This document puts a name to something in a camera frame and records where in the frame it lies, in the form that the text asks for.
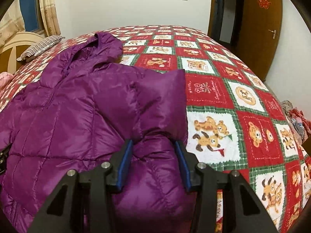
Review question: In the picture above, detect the cream wooden headboard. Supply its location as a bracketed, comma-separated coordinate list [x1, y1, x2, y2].
[1, 32, 44, 74]

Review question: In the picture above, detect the red paper door decoration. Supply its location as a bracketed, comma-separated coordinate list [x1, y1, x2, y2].
[257, 0, 272, 10]

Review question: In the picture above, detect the striped grey pillow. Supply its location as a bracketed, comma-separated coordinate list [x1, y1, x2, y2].
[16, 35, 64, 62]

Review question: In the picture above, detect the brown wooden door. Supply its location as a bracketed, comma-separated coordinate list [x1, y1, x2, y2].
[236, 0, 283, 82]

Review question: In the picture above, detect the pink floral folded blanket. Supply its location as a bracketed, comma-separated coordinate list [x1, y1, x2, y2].
[0, 72, 14, 90]

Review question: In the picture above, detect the pile of clothes beside bed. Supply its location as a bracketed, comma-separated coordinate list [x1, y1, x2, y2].
[280, 100, 310, 145]

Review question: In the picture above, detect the metal door handle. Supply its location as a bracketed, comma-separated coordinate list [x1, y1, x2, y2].
[268, 30, 277, 39]

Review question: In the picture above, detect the beige patterned curtain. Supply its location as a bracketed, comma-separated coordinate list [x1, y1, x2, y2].
[39, 0, 61, 36]

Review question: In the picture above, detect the purple down jacket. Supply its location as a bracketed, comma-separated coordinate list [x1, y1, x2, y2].
[1, 32, 196, 232]

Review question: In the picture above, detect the blue window pane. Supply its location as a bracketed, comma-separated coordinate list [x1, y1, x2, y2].
[19, 0, 41, 32]

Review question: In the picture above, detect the red patchwork bear bedspread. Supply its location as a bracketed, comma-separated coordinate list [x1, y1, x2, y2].
[0, 24, 311, 233]

